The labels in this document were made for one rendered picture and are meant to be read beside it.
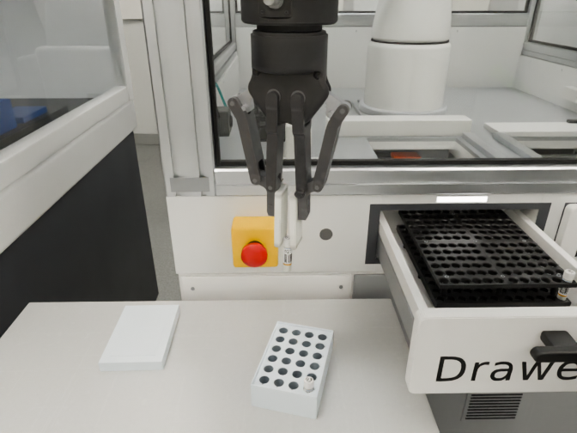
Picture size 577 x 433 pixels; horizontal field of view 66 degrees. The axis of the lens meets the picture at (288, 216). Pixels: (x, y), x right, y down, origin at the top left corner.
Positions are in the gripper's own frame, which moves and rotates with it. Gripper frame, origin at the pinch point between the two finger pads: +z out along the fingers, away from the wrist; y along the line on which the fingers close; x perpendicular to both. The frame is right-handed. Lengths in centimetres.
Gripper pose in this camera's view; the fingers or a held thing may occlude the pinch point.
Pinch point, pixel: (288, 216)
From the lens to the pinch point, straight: 52.1
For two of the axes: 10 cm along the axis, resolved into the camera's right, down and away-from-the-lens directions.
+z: 0.0, 8.9, 4.5
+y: 9.6, 1.3, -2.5
